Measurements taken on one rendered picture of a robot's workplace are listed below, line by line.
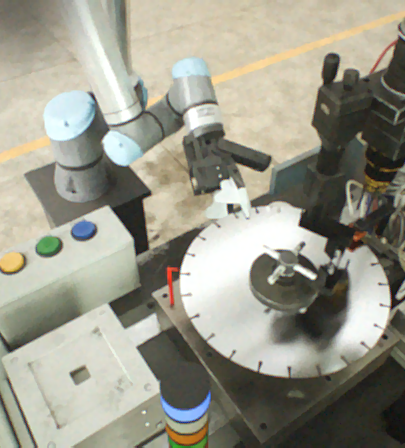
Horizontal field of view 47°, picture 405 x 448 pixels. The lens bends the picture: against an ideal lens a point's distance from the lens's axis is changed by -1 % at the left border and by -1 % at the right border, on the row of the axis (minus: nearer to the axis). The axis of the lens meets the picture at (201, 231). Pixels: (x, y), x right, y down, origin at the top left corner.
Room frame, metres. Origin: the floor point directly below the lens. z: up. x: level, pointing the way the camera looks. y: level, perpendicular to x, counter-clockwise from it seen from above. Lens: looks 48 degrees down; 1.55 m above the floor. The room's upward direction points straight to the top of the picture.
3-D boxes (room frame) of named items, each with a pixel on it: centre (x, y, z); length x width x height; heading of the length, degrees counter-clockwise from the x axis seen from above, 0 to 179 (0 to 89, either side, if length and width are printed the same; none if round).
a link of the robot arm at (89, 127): (0.90, 0.29, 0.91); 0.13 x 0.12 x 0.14; 142
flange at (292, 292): (0.44, -0.13, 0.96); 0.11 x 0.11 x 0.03
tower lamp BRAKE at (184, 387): (0.17, 0.01, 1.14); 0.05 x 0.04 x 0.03; 34
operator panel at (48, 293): (0.54, 0.27, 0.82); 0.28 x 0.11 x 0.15; 124
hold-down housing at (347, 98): (0.50, -0.18, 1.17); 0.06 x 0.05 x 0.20; 115
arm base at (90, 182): (0.90, 0.30, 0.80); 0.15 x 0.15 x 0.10
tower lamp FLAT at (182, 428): (0.17, 0.01, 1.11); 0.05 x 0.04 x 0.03; 34
